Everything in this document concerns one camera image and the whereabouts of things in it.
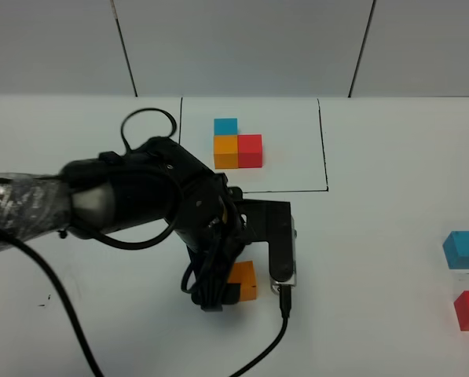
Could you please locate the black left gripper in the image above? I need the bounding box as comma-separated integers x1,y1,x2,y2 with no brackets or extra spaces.
67,137,244,311

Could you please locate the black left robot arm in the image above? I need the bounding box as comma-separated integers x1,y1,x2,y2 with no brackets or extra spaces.
0,137,244,311

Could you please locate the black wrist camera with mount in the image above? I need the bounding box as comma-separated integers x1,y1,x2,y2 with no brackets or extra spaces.
235,199,297,295

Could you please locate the red template cube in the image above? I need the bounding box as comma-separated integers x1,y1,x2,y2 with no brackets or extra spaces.
237,134,263,168

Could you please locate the orange template cube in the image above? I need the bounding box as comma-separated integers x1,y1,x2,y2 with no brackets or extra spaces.
214,135,239,170

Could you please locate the black camera cable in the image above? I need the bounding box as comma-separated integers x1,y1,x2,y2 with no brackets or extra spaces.
0,223,294,377

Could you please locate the blue template cube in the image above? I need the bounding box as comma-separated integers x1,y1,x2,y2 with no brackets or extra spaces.
214,118,238,136

